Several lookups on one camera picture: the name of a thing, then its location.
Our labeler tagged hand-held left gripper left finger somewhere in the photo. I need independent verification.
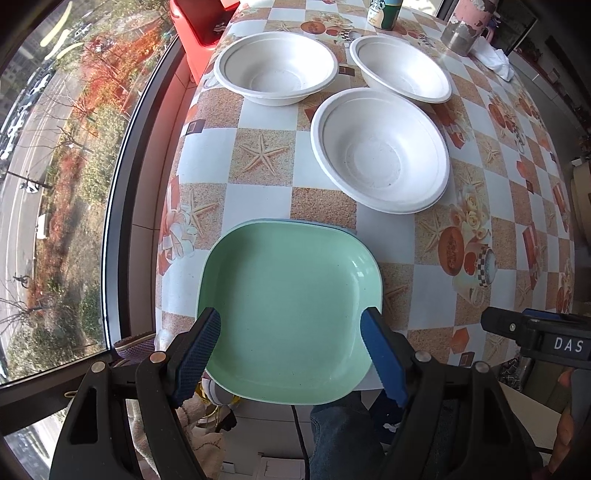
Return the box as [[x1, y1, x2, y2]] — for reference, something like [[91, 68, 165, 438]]
[[50, 307, 222, 480]]

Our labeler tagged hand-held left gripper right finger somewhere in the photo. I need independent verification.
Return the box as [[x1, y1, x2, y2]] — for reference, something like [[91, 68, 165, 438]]
[[360, 307, 543, 480]]

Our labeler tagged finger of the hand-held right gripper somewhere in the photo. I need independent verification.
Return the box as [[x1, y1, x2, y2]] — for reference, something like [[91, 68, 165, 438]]
[[480, 307, 543, 344], [522, 309, 591, 324]]

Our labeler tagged green square plate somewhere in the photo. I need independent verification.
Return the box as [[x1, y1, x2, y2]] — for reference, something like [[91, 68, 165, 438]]
[[198, 220, 384, 406]]

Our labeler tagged white paper bowl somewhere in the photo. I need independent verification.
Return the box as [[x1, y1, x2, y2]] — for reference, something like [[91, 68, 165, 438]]
[[213, 31, 339, 107], [349, 35, 453, 104], [310, 88, 451, 215]]

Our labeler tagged person's right hand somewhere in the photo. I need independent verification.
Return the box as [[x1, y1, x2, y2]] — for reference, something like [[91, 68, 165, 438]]
[[551, 369, 591, 467]]

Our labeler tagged grey white slipper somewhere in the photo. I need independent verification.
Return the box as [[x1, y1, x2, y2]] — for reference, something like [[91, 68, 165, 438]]
[[203, 376, 235, 408]]

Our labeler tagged round metal basket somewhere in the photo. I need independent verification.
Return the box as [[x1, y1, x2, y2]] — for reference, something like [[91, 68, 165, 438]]
[[194, 371, 241, 432]]

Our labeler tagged purple checked cloth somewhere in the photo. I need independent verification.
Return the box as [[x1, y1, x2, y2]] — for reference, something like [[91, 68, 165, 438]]
[[113, 331, 158, 361]]

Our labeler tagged person's leg in jeans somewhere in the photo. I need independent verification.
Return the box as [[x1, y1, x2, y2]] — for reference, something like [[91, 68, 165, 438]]
[[309, 392, 398, 480]]

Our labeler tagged white furniture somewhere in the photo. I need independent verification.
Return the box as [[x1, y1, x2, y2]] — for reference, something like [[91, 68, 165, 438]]
[[570, 157, 591, 241]]

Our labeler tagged printed checkered tablecloth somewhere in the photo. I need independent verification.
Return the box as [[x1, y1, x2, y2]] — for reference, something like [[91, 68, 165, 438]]
[[154, 0, 575, 365]]

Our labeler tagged white crumpled tissue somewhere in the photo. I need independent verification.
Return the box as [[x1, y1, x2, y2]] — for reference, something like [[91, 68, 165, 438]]
[[470, 39, 515, 81]]

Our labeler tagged pink tumbler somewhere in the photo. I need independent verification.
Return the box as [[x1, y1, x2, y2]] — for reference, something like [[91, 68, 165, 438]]
[[441, 0, 499, 57]]

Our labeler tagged red plastic stool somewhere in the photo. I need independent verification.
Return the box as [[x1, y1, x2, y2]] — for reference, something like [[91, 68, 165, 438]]
[[169, 0, 241, 84]]

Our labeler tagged green white drink bottle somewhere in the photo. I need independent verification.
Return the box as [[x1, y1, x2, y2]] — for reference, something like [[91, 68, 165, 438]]
[[367, 0, 403, 31]]

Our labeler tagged black window frame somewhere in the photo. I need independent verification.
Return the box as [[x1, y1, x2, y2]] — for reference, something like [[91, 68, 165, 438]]
[[102, 32, 195, 358]]

